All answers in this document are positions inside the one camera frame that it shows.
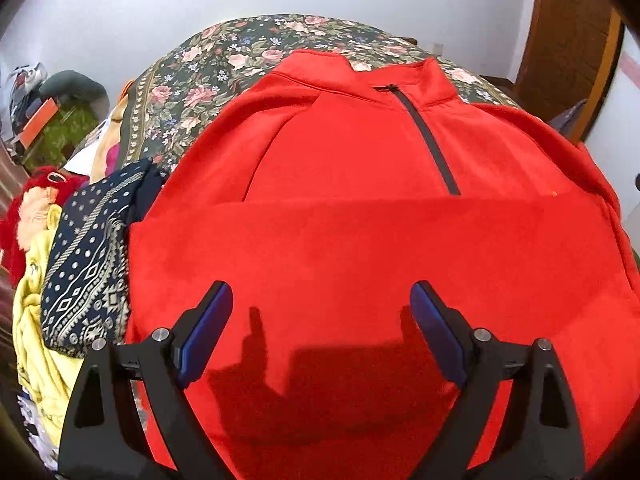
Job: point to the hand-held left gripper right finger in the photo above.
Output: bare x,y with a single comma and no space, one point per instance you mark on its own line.
432,325

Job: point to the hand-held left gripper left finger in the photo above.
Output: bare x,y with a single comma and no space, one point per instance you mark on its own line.
212,325

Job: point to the red fleece zip pullover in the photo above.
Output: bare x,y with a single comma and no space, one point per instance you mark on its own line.
350,240

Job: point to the navy patterned cloth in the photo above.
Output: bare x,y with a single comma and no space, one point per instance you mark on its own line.
85,260

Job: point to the yellow cloth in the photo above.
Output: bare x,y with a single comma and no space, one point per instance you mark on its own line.
35,350

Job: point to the white printed cloth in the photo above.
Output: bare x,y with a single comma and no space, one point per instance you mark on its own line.
37,430

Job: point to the peach and pink cloth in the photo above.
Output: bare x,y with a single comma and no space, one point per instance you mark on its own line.
112,135

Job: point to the red plush toy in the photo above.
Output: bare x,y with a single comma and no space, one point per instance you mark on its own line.
15,230

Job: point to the green cloth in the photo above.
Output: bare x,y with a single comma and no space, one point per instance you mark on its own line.
60,135

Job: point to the dark cloth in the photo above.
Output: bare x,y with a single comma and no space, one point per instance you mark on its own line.
567,117

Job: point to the floral bedspread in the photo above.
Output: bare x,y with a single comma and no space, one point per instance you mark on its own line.
210,75

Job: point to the orange box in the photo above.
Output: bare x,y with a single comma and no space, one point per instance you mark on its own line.
37,120

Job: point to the grey round cushion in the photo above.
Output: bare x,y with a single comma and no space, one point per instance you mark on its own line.
75,87

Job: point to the grey and white bag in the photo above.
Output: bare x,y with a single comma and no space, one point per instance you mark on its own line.
25,85

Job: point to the brown wooden door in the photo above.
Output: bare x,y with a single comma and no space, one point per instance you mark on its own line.
565,35

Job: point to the white wall socket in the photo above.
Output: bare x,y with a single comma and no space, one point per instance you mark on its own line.
436,48

